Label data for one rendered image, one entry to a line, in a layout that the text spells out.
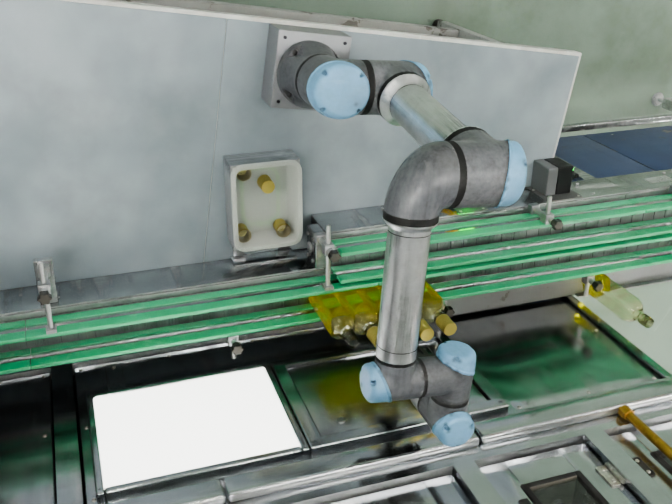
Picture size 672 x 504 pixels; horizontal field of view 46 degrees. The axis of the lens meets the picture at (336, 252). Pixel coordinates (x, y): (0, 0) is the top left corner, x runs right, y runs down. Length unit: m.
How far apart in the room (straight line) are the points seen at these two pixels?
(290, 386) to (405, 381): 0.48
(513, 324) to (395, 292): 0.91
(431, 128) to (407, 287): 0.32
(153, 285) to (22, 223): 0.33
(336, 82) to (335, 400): 0.71
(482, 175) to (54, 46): 0.98
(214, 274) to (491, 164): 0.87
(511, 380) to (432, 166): 0.84
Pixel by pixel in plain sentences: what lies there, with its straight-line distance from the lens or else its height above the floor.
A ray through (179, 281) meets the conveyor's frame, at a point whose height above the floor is 0.84.
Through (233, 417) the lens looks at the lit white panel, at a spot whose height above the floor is 1.17.
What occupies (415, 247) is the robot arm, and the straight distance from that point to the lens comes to 1.36.
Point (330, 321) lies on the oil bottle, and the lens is 1.87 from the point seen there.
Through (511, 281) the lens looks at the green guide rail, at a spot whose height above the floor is 0.94.
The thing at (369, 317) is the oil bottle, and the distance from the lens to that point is 1.87.
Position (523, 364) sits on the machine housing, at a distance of 2.10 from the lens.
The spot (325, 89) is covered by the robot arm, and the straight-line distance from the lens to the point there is 1.65.
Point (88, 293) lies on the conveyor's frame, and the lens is 1.97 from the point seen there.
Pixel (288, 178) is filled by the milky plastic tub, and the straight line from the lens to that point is 2.00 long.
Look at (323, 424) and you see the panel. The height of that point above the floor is 1.25.
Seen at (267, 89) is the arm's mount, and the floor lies 0.80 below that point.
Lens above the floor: 2.58
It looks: 58 degrees down
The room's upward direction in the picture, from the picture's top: 142 degrees clockwise
